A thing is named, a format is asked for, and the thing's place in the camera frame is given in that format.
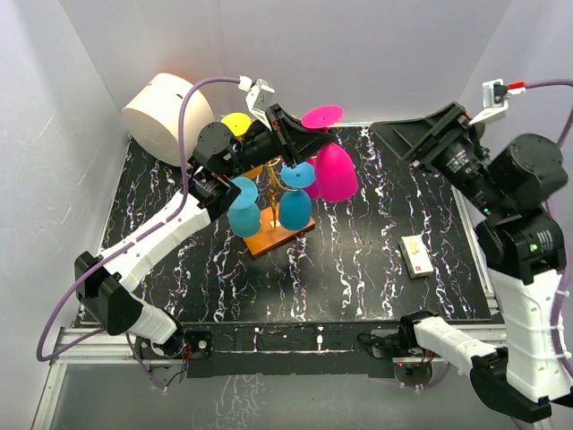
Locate aluminium table frame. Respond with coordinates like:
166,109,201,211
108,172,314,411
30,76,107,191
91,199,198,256
33,118,556,430

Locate magenta wine glass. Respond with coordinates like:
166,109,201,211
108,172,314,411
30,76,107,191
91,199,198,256
301,105,359,202
304,159,321,201

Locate gold wire wine glass rack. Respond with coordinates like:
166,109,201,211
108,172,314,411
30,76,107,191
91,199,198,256
244,158,315,257

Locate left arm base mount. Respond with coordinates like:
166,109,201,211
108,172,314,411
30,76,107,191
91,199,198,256
128,322,213,361

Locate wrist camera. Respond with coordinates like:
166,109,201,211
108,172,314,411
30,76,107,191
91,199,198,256
237,75,275,128
469,79,526,125

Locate blue wine glass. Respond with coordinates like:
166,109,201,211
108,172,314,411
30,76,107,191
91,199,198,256
278,162,315,231
227,176,261,237

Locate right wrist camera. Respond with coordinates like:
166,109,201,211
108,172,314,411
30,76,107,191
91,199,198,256
469,79,526,125

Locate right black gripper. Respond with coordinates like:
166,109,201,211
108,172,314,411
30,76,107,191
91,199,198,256
370,101,507,216

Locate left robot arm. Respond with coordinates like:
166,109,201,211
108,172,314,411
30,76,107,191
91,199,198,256
75,104,334,357

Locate small white box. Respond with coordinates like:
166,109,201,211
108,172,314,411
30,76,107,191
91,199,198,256
398,235,434,279

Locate yellow wine glass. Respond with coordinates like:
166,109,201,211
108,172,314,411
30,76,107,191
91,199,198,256
243,166,263,180
221,112,252,137

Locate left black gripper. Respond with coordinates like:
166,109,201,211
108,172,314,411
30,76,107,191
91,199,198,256
224,105,336,182

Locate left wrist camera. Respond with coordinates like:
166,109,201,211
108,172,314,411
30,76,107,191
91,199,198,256
237,75,275,128

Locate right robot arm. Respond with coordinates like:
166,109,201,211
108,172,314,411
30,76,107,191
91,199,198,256
371,103,572,423

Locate white cylindrical container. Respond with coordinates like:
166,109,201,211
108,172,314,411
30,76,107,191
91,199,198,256
122,73,215,168

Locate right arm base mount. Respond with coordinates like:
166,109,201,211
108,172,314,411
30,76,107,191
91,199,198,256
357,330,433,366

